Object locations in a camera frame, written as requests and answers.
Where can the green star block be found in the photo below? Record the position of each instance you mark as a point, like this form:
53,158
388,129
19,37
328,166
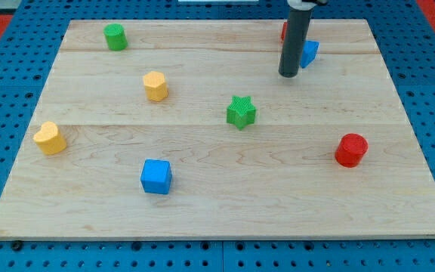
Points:
241,112

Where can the wooden board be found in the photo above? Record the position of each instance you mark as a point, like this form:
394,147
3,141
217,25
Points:
276,179

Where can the blue cube block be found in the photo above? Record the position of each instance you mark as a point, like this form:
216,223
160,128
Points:
156,176

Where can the yellow hexagon block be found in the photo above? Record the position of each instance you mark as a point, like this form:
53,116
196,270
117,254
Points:
155,86

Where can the red block behind rod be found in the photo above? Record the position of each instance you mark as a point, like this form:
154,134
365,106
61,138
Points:
283,33

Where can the blue triangle block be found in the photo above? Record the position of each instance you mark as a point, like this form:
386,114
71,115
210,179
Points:
309,53

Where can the red cylinder block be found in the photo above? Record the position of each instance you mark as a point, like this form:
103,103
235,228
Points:
351,150

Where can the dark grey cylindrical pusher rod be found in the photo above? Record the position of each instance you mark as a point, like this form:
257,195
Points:
299,16

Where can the green cylinder block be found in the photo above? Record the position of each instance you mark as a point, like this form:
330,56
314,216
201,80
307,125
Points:
115,37

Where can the yellow heart block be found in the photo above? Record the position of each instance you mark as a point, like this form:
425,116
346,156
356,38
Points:
49,139

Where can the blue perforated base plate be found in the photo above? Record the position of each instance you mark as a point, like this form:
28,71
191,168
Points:
405,36

